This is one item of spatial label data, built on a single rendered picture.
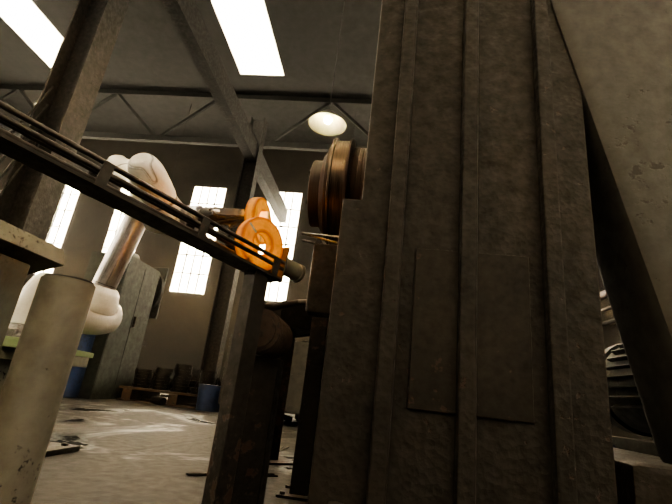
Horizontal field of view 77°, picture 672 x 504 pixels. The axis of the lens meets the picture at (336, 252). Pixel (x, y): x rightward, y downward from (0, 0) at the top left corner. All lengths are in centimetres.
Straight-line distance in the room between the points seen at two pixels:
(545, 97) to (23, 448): 161
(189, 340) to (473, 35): 1182
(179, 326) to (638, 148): 1223
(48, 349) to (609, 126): 159
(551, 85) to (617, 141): 25
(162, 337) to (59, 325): 1193
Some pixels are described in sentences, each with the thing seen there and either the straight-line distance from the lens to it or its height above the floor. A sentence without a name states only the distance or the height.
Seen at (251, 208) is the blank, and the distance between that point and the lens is 134.
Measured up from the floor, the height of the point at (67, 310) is 44.
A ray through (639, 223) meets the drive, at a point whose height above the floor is 85.
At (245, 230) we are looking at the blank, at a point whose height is 72.
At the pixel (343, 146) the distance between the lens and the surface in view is 169.
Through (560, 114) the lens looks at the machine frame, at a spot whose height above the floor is 120.
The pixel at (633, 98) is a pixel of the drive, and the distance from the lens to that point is 160.
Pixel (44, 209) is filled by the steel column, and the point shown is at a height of 154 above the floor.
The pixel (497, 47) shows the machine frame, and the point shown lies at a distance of 162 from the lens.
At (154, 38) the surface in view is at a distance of 1173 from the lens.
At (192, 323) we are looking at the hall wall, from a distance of 1279.
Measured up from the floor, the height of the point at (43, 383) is 27.
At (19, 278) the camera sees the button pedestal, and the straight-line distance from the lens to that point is 132.
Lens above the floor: 33
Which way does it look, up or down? 18 degrees up
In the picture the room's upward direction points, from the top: 7 degrees clockwise
